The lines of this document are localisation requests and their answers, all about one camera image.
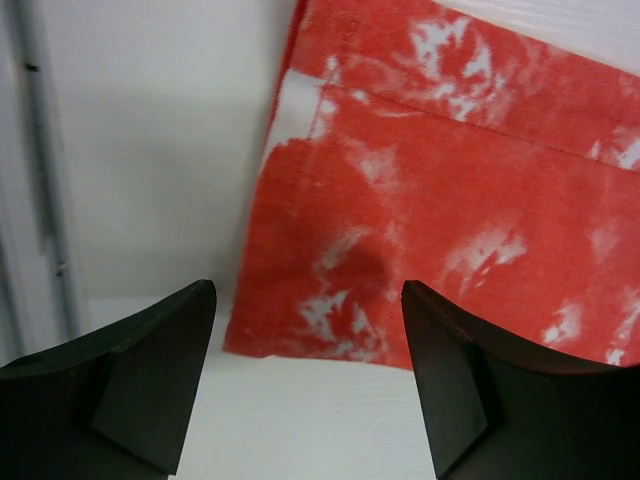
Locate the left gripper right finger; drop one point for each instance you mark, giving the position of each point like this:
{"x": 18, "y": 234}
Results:
{"x": 498, "y": 406}

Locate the aluminium table frame rail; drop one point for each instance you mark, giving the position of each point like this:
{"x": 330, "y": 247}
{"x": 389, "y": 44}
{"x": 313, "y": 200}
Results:
{"x": 43, "y": 303}

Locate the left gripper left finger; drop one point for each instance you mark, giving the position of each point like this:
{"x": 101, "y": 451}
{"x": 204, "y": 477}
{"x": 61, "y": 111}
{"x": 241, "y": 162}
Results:
{"x": 112, "y": 404}

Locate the red white patterned trousers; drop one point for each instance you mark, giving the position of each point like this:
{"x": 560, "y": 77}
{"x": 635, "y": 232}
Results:
{"x": 409, "y": 141}

